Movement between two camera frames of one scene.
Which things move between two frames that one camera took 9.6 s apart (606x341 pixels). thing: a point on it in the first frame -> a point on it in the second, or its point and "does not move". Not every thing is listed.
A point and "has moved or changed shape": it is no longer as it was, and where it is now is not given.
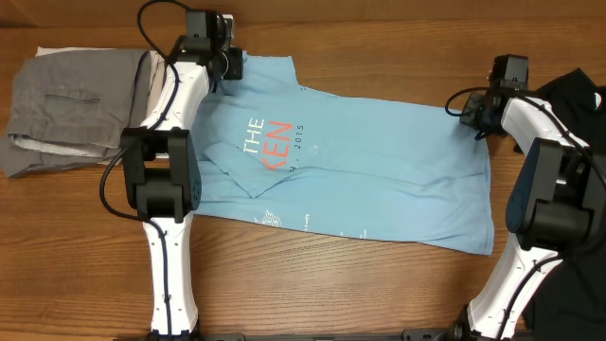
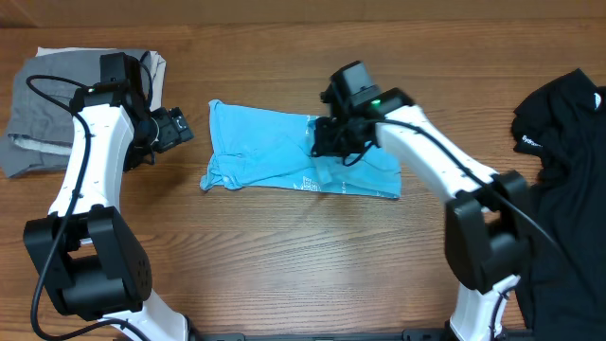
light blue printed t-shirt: x=398 y=169 has moved or changed shape
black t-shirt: x=574 y=306 does not move
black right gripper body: x=482 y=122 -> x=340 y=138
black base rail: x=408 y=334 does not move
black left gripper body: x=233 y=57 -> x=170 y=131
